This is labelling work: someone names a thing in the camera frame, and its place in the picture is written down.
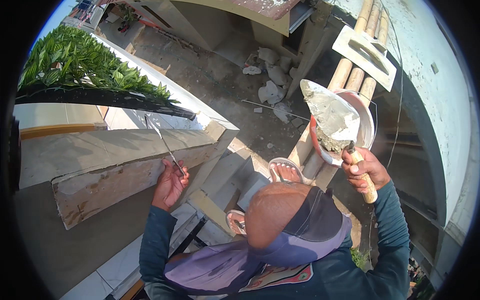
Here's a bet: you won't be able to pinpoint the black planter rim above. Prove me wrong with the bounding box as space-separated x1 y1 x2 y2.
15 87 197 121

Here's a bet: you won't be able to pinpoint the wooden plaster float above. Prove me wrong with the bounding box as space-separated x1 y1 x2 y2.
332 25 397 93

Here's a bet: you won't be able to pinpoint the thin hanging wire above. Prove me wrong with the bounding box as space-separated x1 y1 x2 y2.
379 0 405 170

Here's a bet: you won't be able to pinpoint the person's body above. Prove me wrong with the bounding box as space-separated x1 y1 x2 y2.
139 182 411 300

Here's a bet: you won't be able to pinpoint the thin metal pointing trowel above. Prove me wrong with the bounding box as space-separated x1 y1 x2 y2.
144 115 187 177

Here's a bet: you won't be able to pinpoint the potted plants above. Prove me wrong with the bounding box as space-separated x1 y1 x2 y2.
115 3 140 33

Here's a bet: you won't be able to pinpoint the background houses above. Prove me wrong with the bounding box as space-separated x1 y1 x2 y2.
61 0 113 34

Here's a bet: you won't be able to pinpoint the thin white rod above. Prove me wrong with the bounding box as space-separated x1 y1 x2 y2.
241 99 311 122

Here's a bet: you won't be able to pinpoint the red and white mortar bucket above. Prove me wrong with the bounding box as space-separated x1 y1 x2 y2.
309 89 377 169

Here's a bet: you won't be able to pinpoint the green leafy hedge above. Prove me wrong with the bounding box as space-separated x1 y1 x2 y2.
17 24 181 106

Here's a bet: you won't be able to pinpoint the mortar trowel with wooden handle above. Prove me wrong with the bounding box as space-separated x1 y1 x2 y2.
299 79 379 205

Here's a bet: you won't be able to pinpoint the small green weed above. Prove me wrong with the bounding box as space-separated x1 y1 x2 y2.
350 247 371 271

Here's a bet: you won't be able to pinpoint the person's left hand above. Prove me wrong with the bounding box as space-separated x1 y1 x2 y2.
152 158 190 213

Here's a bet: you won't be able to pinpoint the bamboo pole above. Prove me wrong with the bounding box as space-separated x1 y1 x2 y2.
287 0 375 167
313 7 391 188
302 2 382 181

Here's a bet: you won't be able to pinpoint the black metal bar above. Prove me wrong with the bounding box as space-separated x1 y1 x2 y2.
170 217 209 259

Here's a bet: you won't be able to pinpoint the person's right hand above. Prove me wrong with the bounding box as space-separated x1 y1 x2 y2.
341 146 392 195

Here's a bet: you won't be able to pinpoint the heap of white cement sacks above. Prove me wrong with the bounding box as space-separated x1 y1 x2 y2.
242 46 305 125

